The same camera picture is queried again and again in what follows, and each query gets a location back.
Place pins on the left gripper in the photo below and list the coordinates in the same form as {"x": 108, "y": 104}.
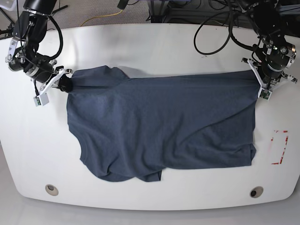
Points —
{"x": 272, "y": 80}

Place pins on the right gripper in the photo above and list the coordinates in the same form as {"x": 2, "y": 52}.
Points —
{"x": 60, "y": 80}

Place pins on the blue T-shirt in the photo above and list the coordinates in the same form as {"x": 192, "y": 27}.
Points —
{"x": 137, "y": 127}

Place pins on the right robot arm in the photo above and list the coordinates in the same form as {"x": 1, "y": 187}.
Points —
{"x": 28, "y": 33}

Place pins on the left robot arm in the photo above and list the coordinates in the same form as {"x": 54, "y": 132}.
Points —
{"x": 276, "y": 54}

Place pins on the red tape rectangle marking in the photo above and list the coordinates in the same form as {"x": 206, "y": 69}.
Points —
{"x": 278, "y": 144}

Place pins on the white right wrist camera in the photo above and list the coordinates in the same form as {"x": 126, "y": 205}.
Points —
{"x": 41, "y": 100}

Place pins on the left table cable grommet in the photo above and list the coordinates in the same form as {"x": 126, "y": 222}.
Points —
{"x": 51, "y": 190}

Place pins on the table cable grommet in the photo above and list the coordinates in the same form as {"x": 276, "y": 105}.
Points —
{"x": 51, "y": 190}
{"x": 256, "y": 192}

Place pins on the right table cable grommet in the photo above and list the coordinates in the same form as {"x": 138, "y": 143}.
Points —
{"x": 256, "y": 192}

